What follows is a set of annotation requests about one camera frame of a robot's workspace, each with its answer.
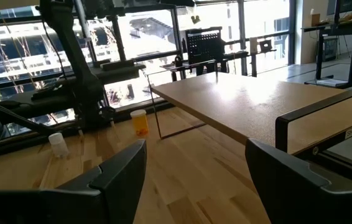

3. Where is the black standing desk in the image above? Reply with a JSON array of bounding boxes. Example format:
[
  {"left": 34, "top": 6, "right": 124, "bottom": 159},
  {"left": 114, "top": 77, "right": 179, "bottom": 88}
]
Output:
[{"left": 301, "top": 17, "right": 352, "bottom": 90}]

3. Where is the wooden shelf black metal frame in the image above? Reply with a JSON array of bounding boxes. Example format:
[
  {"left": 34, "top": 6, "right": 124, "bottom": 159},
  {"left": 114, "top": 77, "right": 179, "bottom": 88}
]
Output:
[{"left": 140, "top": 59, "right": 352, "bottom": 175}]

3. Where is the black-framed window wall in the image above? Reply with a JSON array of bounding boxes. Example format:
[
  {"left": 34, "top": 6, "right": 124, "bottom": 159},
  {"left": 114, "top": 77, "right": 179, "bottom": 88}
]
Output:
[{"left": 0, "top": 0, "right": 295, "bottom": 134}]

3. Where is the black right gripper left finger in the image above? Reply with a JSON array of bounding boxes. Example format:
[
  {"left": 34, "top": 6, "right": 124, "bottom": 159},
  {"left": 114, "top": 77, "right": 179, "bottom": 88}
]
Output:
[{"left": 44, "top": 139, "right": 147, "bottom": 224}]

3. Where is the clear medicine bottle white cap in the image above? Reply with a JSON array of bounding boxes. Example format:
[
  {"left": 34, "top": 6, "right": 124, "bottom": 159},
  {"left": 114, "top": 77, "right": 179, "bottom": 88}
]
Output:
[{"left": 48, "top": 132, "right": 70, "bottom": 158}]

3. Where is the cardboard box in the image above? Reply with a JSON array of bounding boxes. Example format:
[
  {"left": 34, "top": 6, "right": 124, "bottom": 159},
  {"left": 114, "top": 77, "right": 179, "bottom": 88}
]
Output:
[{"left": 310, "top": 8, "right": 322, "bottom": 27}]

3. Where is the black aluminium rig frame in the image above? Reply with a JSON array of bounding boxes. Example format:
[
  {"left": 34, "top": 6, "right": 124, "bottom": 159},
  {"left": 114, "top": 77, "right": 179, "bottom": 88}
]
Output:
[{"left": 0, "top": 0, "right": 183, "bottom": 162}]

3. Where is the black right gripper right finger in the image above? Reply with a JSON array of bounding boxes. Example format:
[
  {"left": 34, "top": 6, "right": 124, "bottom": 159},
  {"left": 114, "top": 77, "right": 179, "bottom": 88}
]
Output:
[{"left": 245, "top": 138, "right": 352, "bottom": 224}]

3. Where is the black electronics box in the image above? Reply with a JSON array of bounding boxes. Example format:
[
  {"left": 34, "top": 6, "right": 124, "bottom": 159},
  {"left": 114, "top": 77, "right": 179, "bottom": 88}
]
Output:
[{"left": 100, "top": 58, "right": 136, "bottom": 72}]

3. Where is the black pegboard panel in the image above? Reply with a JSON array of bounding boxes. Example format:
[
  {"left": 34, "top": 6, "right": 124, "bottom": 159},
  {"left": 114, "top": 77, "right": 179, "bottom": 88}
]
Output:
[{"left": 185, "top": 26, "right": 226, "bottom": 77}]

